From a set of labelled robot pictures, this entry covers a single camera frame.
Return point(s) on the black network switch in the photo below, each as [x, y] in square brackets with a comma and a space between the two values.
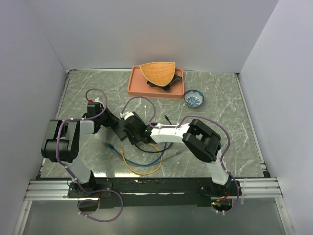
[118, 130]

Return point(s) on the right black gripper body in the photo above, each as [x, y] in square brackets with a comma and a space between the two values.
[134, 137]

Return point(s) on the salmon pink tray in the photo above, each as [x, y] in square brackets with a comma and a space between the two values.
[138, 86]

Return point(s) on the blue white ceramic bowl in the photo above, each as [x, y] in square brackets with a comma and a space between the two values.
[193, 98]

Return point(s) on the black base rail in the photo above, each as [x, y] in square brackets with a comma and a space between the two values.
[135, 192]

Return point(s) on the orange woven basket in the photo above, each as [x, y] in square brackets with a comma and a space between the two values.
[159, 73]

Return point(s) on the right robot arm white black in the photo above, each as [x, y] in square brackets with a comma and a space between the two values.
[200, 139]

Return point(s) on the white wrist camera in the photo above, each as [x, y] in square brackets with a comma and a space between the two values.
[96, 100]
[126, 115]

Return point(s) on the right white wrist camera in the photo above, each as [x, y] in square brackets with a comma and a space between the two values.
[126, 115]

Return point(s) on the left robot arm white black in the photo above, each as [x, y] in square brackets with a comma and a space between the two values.
[62, 139]

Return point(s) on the black dish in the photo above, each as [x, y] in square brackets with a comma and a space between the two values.
[175, 79]

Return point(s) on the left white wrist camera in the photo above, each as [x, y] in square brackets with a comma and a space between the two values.
[96, 100]

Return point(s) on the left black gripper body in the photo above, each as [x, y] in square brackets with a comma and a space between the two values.
[106, 121]

